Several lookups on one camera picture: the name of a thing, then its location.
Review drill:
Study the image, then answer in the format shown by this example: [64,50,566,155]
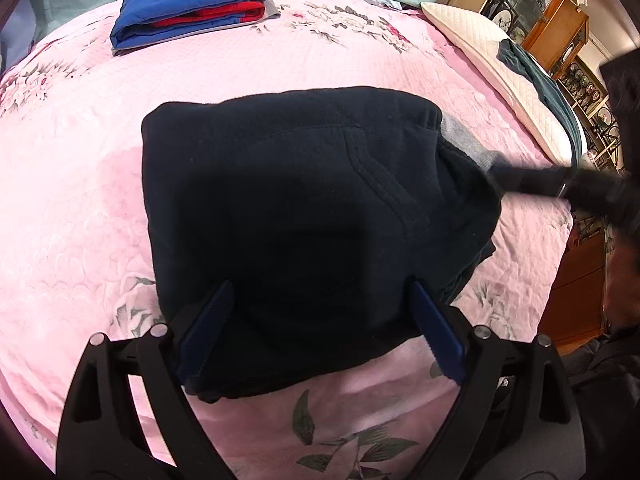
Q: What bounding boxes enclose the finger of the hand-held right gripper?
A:
[487,161,576,197]

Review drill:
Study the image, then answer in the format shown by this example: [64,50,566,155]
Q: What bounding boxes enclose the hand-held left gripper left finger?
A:
[55,280,236,480]

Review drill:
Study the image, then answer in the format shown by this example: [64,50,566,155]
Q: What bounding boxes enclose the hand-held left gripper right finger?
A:
[411,281,586,480]

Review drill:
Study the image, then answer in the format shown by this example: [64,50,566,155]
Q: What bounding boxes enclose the black pants with bear print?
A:
[141,86,502,405]

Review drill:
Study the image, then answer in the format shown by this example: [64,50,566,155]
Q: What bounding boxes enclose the teal cloth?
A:
[496,40,583,166]

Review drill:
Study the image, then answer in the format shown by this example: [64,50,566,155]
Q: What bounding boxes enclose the white quilted pillow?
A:
[421,1,583,166]

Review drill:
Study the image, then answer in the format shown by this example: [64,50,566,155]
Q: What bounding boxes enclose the wooden display cabinet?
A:
[435,0,640,173]

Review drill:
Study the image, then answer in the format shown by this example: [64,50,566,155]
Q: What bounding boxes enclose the person's dark clothing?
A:
[562,330,640,480]

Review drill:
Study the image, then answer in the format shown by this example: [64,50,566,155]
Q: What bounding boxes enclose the pink floral blanket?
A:
[0,0,576,480]

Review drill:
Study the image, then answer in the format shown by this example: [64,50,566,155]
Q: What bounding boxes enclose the folded blue and red clothes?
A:
[110,0,281,56]

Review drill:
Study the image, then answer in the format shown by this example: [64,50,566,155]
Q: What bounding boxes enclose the brown wooden bed frame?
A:
[537,215,618,356]

